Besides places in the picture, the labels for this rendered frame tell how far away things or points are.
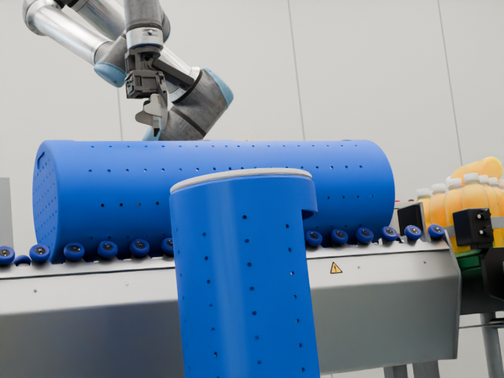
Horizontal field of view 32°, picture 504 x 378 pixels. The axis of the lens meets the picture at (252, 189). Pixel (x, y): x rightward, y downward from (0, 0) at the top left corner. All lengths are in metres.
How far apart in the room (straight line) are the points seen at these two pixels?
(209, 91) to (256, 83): 2.48
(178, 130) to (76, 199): 1.04
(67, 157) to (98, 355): 0.44
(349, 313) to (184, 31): 3.39
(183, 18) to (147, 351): 3.60
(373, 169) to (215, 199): 0.78
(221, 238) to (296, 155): 0.67
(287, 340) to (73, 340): 0.56
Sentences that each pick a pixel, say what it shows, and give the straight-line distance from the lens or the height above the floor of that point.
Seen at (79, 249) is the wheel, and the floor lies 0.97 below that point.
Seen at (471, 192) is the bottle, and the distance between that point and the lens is 2.45.
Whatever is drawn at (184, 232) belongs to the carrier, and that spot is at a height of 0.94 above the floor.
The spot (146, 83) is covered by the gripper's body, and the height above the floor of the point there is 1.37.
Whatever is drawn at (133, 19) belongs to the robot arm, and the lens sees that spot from 2.25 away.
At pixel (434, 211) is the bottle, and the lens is 2.56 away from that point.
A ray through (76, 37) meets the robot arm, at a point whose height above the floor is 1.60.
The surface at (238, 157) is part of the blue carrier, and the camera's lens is 2.14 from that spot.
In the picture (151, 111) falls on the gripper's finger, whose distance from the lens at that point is 2.17.
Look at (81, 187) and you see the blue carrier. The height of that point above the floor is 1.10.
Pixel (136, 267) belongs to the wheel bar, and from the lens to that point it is 2.00.
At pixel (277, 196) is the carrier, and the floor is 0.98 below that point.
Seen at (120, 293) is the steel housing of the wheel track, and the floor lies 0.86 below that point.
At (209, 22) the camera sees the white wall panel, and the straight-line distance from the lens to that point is 5.45.
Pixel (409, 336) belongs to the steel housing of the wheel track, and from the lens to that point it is 2.34.
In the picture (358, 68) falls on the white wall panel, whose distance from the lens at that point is 5.81.
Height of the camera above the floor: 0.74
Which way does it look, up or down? 9 degrees up
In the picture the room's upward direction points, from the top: 6 degrees counter-clockwise
